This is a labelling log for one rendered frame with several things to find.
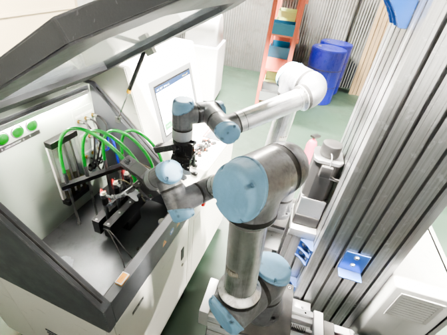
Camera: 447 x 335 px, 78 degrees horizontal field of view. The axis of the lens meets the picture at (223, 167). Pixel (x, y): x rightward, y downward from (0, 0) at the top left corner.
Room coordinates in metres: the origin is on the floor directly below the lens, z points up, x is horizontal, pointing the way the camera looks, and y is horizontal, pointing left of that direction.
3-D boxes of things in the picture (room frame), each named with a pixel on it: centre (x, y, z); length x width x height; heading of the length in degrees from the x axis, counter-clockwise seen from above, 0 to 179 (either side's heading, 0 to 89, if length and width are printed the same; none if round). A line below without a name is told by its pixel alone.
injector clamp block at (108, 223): (0.98, 0.46, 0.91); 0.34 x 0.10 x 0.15; 163
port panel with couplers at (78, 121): (1.17, 0.68, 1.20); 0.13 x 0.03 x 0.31; 163
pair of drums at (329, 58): (5.67, -1.75, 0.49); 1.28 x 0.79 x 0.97; 169
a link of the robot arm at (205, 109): (0.93, 0.07, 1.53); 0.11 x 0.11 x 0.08; 30
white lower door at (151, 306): (0.79, 0.26, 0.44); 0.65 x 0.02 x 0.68; 163
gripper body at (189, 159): (0.89, 0.16, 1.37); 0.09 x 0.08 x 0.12; 73
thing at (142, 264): (0.80, 0.27, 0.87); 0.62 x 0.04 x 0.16; 163
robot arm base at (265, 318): (0.51, -0.18, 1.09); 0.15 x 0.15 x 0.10
